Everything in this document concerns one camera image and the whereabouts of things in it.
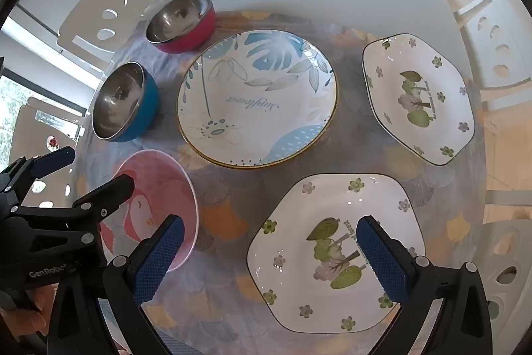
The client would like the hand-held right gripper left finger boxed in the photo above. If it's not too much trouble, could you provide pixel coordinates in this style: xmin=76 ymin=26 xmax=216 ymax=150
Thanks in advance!
xmin=48 ymin=215 xmax=186 ymax=355

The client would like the red steel bowl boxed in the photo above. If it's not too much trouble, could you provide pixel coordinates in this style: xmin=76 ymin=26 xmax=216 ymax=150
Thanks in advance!
xmin=145 ymin=0 xmax=217 ymax=54

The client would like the window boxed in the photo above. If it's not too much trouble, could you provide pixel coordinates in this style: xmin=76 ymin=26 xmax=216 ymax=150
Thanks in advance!
xmin=0 ymin=74 xmax=55 ymax=173

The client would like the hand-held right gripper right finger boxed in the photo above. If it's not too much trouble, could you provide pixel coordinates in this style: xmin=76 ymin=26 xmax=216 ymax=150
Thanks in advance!
xmin=356 ymin=215 xmax=494 ymax=355

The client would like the person's left hand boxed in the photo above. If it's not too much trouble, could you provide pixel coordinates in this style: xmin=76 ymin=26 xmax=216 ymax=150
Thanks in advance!
xmin=0 ymin=283 xmax=58 ymax=347

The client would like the pink ceramic bowl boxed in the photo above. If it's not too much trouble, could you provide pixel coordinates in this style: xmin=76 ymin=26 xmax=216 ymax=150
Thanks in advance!
xmin=100 ymin=150 xmax=199 ymax=271

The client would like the round blue leaf plate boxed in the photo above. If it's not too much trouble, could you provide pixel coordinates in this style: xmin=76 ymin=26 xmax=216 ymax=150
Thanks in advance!
xmin=177 ymin=29 xmax=338 ymax=170

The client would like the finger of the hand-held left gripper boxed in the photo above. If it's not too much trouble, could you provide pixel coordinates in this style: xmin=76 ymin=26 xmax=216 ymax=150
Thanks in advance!
xmin=10 ymin=174 xmax=136 ymax=238
xmin=0 ymin=146 xmax=76 ymax=210

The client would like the white cutout chair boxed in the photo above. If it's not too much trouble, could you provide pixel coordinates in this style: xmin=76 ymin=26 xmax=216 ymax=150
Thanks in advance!
xmin=453 ymin=0 xmax=532 ymax=114
xmin=469 ymin=189 xmax=532 ymax=339
xmin=57 ymin=0 xmax=167 ymax=71
xmin=8 ymin=97 xmax=84 ymax=210

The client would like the hexagonal white floral plate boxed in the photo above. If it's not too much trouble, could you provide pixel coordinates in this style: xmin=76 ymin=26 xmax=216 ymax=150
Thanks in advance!
xmin=246 ymin=173 xmax=427 ymax=334
xmin=361 ymin=33 xmax=475 ymax=167

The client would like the scale pattern tablecloth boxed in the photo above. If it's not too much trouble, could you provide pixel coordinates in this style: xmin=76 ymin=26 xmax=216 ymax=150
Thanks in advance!
xmin=79 ymin=10 xmax=487 ymax=355

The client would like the blue steel bowl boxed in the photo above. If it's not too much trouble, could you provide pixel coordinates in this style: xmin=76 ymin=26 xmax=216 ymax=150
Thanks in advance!
xmin=91 ymin=62 xmax=159 ymax=143

